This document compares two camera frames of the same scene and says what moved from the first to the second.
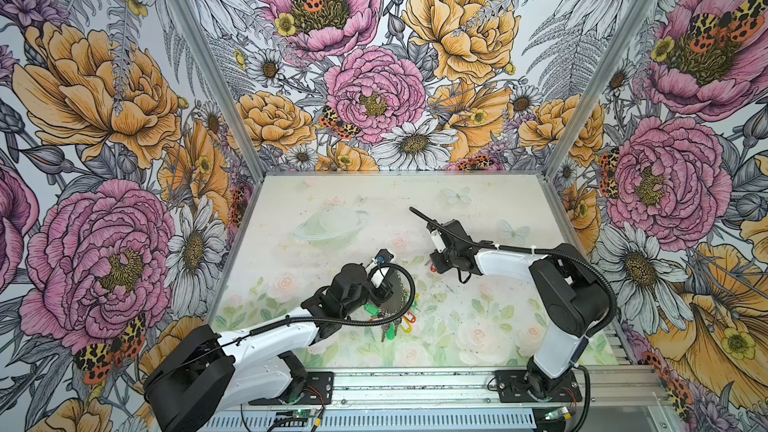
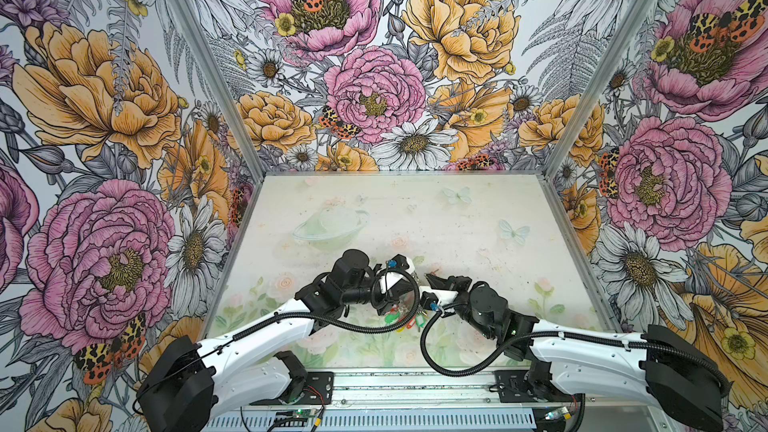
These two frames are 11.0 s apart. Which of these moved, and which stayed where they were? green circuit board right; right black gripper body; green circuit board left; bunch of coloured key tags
Moved: bunch of coloured key tags; right black gripper body
Stayed: green circuit board right; green circuit board left
